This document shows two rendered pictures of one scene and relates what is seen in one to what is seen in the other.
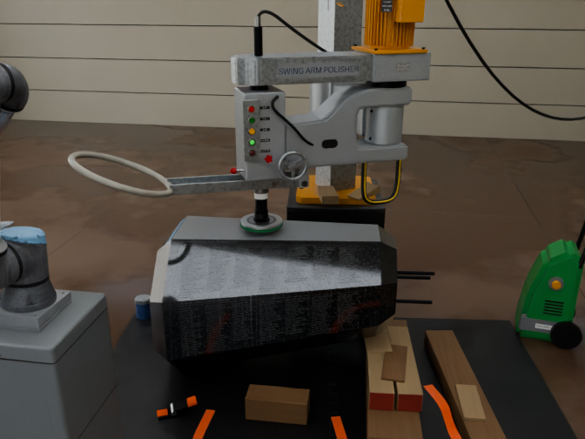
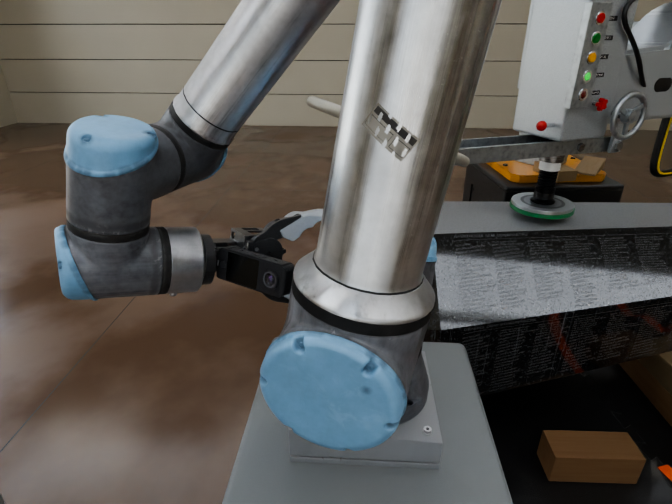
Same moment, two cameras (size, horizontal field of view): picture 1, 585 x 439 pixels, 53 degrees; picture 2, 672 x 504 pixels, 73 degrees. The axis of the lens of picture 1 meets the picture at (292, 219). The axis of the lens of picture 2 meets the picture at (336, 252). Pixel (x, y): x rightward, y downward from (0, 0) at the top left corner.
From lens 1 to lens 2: 1.77 m
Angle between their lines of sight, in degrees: 7
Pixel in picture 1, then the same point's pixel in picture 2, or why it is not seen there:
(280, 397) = (601, 450)
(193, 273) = (476, 284)
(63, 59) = (126, 61)
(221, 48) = not seen: hidden behind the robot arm
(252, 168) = (573, 121)
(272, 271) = (587, 274)
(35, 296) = (414, 384)
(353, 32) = not seen: outside the picture
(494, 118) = not seen: hidden behind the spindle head
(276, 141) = (610, 77)
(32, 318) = (429, 442)
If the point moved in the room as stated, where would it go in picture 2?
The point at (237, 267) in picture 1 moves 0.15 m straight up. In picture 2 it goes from (536, 271) to (545, 230)
